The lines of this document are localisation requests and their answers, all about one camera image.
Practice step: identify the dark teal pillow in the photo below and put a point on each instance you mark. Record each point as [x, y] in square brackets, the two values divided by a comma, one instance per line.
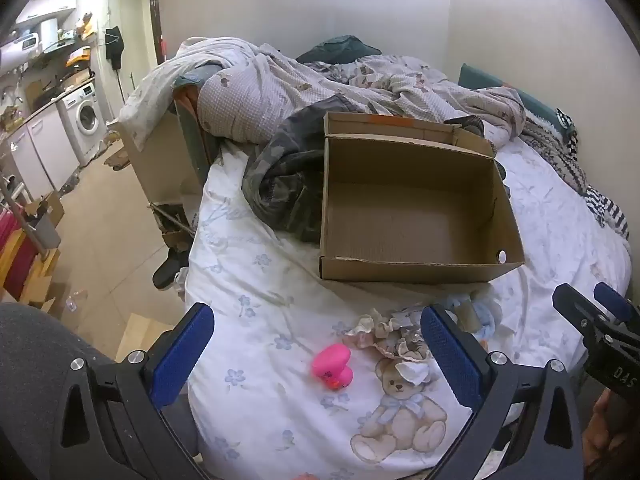
[500, 85]

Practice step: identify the white washing machine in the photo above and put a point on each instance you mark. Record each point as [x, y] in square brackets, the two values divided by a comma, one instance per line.
[85, 115]

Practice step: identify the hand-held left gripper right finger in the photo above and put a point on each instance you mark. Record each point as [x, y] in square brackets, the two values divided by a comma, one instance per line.
[454, 360]

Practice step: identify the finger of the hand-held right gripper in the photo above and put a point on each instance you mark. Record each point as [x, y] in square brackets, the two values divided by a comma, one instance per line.
[577, 310]
[617, 305]

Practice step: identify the pink suitcase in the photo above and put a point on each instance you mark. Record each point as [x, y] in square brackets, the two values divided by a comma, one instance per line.
[15, 255]

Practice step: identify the black hanging garment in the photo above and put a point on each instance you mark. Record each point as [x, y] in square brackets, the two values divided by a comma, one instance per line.
[114, 47]

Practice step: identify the ruffled cream scrunchie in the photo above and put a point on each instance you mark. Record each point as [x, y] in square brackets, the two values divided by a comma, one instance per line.
[365, 330]

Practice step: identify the blue and white plush toy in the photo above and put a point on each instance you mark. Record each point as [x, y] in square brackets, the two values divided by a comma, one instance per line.
[482, 317]

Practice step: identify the dark green cloth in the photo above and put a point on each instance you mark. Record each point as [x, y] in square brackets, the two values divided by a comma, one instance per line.
[340, 49]

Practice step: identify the clear plastic bottle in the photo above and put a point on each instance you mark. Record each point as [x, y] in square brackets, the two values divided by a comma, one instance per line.
[77, 300]

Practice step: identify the black shoe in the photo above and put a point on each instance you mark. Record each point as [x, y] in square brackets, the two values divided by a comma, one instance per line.
[167, 270]

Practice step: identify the ruffled pale pink scrunchie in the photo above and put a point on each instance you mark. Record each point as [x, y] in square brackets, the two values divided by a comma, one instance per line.
[395, 345]

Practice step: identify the camouflage jacket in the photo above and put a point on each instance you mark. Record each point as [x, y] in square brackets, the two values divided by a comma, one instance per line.
[280, 170]

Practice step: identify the beige bed end board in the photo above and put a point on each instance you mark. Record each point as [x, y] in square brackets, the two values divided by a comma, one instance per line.
[155, 160]

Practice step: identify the black and white knitted blanket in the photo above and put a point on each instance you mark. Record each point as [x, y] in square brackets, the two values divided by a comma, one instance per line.
[565, 160]

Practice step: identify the brown cardboard box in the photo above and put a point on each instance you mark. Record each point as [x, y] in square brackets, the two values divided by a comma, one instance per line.
[410, 210]

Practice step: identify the pink rubber duck toy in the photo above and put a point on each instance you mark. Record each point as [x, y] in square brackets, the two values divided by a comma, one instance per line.
[330, 367]

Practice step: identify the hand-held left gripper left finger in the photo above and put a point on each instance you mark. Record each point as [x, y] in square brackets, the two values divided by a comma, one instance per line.
[181, 357]

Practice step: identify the flat cardboard piece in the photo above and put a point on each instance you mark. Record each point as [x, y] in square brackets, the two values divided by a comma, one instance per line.
[142, 335]

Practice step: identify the white kitchen cabinets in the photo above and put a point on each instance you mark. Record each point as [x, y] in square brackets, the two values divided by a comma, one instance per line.
[40, 145]

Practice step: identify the grey bin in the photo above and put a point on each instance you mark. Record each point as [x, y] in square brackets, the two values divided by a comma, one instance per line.
[45, 227]

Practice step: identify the dark door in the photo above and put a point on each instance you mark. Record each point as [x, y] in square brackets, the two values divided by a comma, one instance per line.
[154, 20]

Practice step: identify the person's right hand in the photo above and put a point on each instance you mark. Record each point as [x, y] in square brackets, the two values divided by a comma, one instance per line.
[612, 435]

